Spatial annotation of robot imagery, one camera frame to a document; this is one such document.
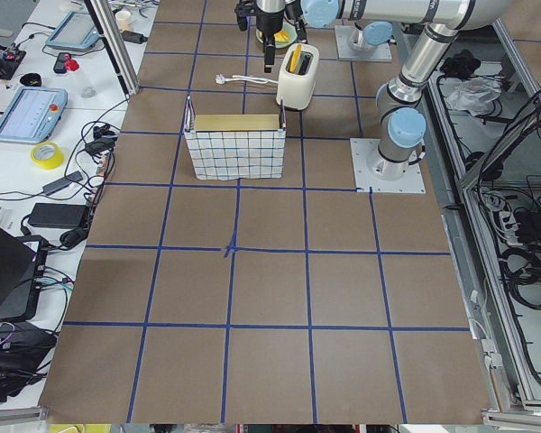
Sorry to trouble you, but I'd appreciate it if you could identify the blue teach pendant near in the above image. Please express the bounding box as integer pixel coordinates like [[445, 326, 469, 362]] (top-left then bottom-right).
[[0, 87, 68, 144]]

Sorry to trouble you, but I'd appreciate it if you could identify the blue teach pendant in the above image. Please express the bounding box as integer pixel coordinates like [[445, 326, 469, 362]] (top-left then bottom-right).
[[45, 11, 100, 51], [0, 87, 68, 144]]

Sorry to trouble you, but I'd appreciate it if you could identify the golden pastry on plate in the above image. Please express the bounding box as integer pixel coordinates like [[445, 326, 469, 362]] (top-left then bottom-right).
[[274, 29, 289, 44]]

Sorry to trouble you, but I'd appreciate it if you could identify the yellow tape roll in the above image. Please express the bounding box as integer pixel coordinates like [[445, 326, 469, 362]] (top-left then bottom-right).
[[30, 141, 64, 170]]

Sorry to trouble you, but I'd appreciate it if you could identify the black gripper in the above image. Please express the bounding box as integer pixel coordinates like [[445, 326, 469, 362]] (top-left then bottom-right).
[[234, 0, 307, 73]]

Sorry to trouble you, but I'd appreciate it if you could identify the aluminium frame post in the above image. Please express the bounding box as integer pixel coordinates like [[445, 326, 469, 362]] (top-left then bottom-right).
[[84, 0, 139, 97]]

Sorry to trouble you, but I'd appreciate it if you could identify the blue teach pendant far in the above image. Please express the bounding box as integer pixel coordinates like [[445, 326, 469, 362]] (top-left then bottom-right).
[[45, 11, 100, 51]]

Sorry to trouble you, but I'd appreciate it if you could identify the yellow bread slice in toaster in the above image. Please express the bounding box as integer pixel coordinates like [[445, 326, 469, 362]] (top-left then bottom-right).
[[289, 43, 302, 73]]

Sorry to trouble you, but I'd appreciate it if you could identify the grid-patterned wire basket with wood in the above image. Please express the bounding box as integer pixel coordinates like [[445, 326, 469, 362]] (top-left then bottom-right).
[[184, 97, 287, 180]]

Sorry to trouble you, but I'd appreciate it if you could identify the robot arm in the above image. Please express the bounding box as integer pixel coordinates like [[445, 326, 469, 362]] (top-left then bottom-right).
[[347, 21, 392, 61], [234, 0, 509, 181]]

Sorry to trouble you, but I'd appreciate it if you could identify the white two-slot toaster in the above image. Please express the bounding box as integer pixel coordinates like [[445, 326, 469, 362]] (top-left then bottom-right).
[[276, 43, 320, 111]]

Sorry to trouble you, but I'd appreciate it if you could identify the light green round plate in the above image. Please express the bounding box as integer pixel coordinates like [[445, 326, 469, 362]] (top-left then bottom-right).
[[274, 22, 298, 49]]

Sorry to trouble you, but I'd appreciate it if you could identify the black power adapter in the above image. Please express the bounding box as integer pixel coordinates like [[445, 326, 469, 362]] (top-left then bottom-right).
[[28, 203, 88, 229]]

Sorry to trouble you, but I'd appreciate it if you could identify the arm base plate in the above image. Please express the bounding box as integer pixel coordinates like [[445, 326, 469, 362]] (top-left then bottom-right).
[[335, 21, 392, 62], [350, 138, 426, 194]]

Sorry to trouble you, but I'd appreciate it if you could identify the black laptop computer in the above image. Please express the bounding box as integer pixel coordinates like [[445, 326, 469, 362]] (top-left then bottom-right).
[[0, 227, 47, 323]]

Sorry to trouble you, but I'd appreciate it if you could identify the white toaster power cable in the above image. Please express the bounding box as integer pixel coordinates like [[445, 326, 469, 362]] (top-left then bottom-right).
[[215, 74, 280, 86]]

